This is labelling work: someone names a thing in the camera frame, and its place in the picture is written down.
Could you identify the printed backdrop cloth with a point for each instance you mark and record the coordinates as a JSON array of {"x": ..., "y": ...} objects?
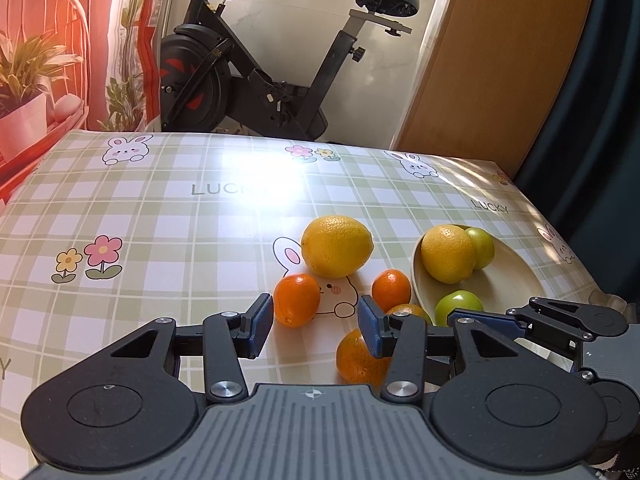
[{"x": 75, "y": 64}]

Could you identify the dark teal curtain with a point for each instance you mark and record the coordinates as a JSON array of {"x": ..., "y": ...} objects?
[{"x": 582, "y": 172}]

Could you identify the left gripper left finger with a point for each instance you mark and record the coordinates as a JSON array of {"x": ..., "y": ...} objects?
[{"x": 227, "y": 337}]

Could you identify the yellow lemon with tip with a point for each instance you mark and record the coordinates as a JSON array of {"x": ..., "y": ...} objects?
[{"x": 336, "y": 246}]

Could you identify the small round orange tangerine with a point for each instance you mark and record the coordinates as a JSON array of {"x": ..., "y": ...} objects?
[{"x": 390, "y": 289}]

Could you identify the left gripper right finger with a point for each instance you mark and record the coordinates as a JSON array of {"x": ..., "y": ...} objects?
[{"x": 400, "y": 338}]

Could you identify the oval bright orange kumquat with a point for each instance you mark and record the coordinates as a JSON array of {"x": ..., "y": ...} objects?
[{"x": 296, "y": 300}]

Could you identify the brownish orange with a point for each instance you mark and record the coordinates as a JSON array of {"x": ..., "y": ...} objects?
[
  {"x": 410, "y": 309},
  {"x": 355, "y": 365}
]

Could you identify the round yellow lemon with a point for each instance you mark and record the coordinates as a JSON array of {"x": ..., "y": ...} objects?
[{"x": 448, "y": 253}]

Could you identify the plaid bunny tablecloth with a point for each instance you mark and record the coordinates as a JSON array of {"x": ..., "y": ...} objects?
[{"x": 93, "y": 247}]

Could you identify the yellow-green apple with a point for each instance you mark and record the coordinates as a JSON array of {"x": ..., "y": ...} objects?
[{"x": 484, "y": 247}]

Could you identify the wooden door panel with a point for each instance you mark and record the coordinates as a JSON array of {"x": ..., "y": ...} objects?
[{"x": 490, "y": 73}]

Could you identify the black exercise bike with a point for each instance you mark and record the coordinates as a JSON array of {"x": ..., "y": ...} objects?
[{"x": 208, "y": 75}]

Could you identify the beige round plate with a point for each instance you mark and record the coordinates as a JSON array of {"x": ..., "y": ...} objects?
[{"x": 508, "y": 282}]

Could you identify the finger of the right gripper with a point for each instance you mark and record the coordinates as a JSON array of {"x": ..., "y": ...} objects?
[{"x": 560, "y": 326}]

